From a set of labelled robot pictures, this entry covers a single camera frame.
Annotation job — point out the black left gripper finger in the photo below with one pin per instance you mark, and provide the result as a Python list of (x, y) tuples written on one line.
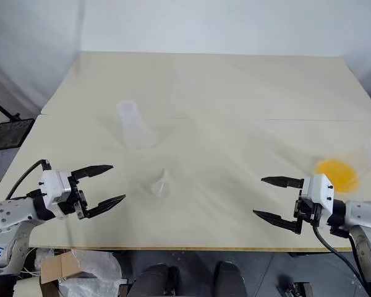
[(106, 204), (92, 170)]

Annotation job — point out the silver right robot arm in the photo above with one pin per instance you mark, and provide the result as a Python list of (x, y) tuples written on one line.
[(363, 216)]

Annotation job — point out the black mesh panel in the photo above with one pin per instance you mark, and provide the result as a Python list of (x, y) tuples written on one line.
[(10, 133)]

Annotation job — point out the metal device under table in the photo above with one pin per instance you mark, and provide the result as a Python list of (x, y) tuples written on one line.
[(296, 289)]

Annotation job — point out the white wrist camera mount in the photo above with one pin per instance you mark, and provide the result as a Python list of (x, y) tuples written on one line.
[(54, 187), (320, 193)]

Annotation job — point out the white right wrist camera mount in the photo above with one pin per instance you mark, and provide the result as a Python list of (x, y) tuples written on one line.
[(320, 193)]

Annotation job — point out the clear container with orange liquid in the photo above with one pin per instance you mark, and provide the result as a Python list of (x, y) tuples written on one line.
[(337, 173)]

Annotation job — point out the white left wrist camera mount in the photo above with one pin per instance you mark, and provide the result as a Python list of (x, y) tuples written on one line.
[(54, 187)]

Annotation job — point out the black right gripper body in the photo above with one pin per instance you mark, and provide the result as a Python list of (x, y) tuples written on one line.
[(306, 210)]

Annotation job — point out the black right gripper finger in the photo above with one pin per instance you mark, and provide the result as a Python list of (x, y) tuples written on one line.
[(276, 219), (281, 182)]

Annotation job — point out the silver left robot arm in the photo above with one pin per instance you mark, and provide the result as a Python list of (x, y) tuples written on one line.
[(6, 213)]

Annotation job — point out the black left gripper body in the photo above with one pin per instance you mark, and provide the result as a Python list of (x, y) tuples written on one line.
[(78, 202)]

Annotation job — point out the black tripod stand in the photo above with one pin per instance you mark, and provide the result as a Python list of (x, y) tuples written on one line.
[(1, 106)]

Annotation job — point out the dark rounded shape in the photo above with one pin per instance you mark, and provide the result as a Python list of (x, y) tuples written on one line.
[(156, 280), (230, 278)]

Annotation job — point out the brown cardboard box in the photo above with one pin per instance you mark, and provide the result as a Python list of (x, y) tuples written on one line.
[(58, 266)]

